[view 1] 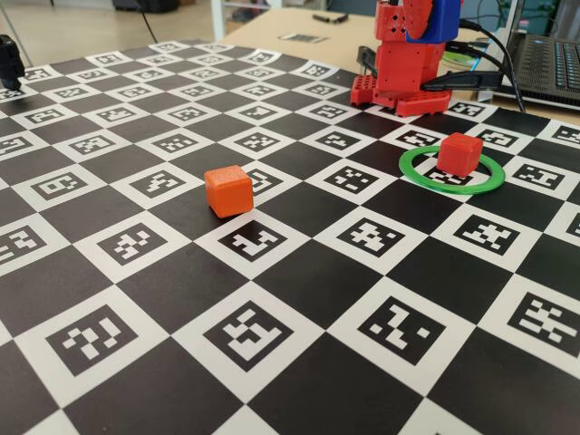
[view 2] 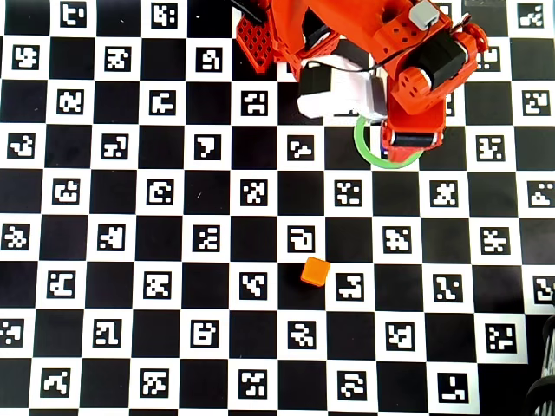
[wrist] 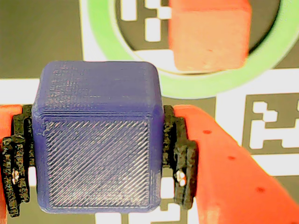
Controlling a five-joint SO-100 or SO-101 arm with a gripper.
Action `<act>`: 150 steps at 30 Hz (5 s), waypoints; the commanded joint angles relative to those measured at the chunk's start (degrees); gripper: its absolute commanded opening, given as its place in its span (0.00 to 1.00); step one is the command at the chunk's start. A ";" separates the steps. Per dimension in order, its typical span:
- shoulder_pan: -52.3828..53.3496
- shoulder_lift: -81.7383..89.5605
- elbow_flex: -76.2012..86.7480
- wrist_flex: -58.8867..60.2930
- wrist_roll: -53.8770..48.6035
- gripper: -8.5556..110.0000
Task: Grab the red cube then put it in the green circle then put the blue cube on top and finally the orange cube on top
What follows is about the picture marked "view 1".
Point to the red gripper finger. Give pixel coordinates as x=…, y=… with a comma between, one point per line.
x=417, y=16

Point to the red cube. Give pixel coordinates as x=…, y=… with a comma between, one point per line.
x=457, y=156

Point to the orange cube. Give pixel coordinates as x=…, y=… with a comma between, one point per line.
x=229, y=192

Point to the black short plug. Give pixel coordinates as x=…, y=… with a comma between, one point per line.
x=460, y=46

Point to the printed marker paper sheet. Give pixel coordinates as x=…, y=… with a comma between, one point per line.
x=303, y=38

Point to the grey laptop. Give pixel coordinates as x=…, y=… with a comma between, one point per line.
x=544, y=63

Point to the black box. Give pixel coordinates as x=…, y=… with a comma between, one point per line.
x=149, y=4

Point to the black white marker checkerboard mat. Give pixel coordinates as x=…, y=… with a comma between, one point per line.
x=290, y=294

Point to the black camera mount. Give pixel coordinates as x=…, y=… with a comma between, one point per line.
x=10, y=59

